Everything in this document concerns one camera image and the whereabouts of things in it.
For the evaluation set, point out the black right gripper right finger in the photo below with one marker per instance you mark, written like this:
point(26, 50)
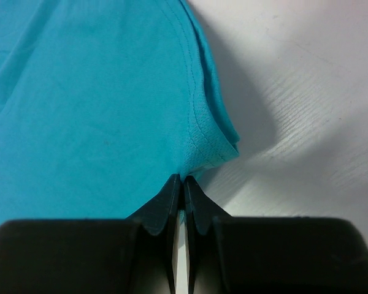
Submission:
point(228, 254)

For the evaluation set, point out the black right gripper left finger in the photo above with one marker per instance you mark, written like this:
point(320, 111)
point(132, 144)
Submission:
point(137, 254)

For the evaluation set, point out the teal t shirt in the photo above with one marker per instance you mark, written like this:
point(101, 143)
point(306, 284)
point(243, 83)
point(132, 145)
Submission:
point(100, 102)

